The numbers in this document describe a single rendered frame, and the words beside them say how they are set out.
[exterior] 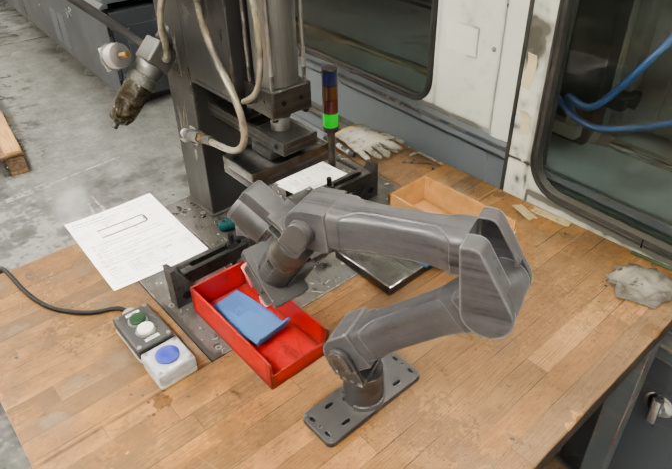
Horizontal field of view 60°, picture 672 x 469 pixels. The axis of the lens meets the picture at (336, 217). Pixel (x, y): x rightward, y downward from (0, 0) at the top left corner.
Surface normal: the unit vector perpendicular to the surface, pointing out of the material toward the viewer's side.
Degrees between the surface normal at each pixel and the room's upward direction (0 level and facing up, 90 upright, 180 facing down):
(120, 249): 1
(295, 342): 0
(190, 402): 0
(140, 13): 90
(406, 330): 88
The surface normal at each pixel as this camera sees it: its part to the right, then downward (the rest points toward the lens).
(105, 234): 0.00, -0.83
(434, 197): -0.75, 0.39
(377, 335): -0.42, 0.42
